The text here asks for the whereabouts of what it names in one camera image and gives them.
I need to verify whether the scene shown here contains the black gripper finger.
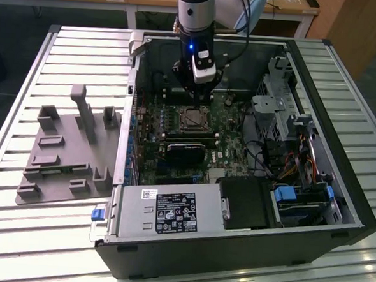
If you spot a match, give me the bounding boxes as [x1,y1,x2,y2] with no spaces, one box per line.
[200,68,226,107]
[170,59,205,106]

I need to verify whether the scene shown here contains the black RAM slot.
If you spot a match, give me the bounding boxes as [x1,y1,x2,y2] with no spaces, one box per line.
[167,100,225,108]
[168,96,225,105]
[168,93,225,101]
[164,130,217,138]
[168,89,226,98]

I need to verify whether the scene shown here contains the CPU socket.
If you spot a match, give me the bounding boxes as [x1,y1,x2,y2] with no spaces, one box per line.
[177,103,215,134]

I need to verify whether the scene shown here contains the green motherboard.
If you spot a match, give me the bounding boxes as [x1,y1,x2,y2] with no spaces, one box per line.
[128,88,254,194]

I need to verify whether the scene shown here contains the metal drive cage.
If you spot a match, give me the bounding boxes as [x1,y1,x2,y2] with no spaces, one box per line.
[247,54,320,145]

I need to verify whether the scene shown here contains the black graphics card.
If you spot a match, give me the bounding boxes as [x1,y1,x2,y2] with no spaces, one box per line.
[164,141,208,167]

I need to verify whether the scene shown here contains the silver chipset heatsink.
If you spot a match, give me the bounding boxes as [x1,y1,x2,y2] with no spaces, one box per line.
[208,167,225,184]

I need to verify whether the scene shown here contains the black disk bay box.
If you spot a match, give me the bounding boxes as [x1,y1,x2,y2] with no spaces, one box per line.
[216,176,284,234]

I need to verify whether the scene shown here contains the hard disk in blue carrier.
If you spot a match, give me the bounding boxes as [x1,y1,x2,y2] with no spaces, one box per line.
[270,182,333,230]

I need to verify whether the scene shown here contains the grey parts rack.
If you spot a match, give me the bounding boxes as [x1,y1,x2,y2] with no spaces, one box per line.
[14,81,125,211]

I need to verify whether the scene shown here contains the wooden cabinet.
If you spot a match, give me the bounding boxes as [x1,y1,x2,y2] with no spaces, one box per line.
[301,0,376,85]

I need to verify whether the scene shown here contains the grey power supply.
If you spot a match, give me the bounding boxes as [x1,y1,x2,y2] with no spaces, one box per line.
[105,177,231,249]

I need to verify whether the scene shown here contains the blue case latch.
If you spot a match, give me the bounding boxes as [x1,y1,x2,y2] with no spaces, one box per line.
[90,205,106,223]

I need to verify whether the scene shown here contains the black PC case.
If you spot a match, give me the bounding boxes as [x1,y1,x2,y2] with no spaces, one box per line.
[92,26,376,282]

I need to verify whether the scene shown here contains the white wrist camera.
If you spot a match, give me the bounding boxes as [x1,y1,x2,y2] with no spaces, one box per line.
[190,48,219,86]

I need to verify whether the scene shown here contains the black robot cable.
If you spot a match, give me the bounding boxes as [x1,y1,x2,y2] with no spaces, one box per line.
[224,0,254,68]

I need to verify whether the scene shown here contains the black wire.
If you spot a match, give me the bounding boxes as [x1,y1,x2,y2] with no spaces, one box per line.
[242,139,277,181]

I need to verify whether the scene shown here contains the coloured wire bundle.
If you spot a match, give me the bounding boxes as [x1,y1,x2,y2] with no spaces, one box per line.
[280,127,322,190]

